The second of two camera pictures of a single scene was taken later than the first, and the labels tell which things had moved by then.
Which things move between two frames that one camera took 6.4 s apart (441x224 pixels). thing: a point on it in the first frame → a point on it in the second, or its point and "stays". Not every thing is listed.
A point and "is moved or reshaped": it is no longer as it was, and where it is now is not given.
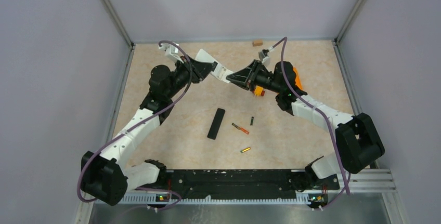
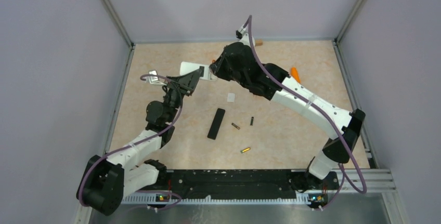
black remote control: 216,123 stays
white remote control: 219,71 is moved or reshaped
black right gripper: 247,77 → 217,67
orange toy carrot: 297,81 stays
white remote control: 264,57 → 243,36
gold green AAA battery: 245,149 stays
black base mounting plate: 244,183 stays
